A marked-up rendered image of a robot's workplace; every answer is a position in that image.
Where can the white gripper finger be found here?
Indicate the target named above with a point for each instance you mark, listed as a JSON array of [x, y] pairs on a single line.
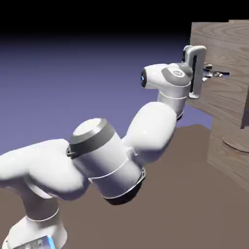
[[204, 79], [208, 66]]

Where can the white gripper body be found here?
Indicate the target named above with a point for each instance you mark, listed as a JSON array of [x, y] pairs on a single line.
[[199, 77]]

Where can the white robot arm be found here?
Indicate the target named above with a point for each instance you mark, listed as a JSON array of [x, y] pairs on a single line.
[[101, 155]]

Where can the light wood cabinet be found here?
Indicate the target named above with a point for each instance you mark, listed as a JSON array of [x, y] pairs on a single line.
[[223, 165]]

